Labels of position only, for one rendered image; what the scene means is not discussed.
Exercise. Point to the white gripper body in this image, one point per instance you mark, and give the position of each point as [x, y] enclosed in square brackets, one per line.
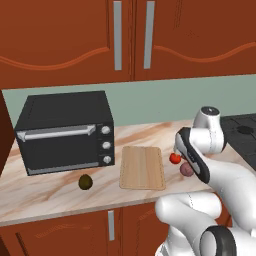
[177, 152]

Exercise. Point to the black hob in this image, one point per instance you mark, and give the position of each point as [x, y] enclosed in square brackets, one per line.
[241, 140]

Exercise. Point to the wooden cutting board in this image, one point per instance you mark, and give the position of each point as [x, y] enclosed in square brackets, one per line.
[142, 167]

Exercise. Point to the brown wall cupboard door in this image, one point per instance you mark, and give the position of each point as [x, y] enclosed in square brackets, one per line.
[206, 33]
[56, 36]

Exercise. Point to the silver toaster oven knob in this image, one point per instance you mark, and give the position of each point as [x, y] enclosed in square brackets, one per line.
[105, 129]
[107, 159]
[106, 145]

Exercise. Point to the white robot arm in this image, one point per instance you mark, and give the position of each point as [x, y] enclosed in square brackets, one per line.
[230, 180]

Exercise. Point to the red tomato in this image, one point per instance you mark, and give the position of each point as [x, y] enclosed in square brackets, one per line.
[174, 158]

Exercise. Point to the purple onion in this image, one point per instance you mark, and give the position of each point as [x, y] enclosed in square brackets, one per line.
[186, 170]

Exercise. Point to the brown base cupboard door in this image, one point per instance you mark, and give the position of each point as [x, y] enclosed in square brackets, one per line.
[60, 238]
[140, 230]

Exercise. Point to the black toaster oven door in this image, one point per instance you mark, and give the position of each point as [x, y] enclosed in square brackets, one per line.
[60, 153]

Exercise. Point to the black toaster oven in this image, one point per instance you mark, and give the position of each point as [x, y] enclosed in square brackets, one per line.
[63, 106]

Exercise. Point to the dark green avocado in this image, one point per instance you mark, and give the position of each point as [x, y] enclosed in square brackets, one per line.
[85, 182]

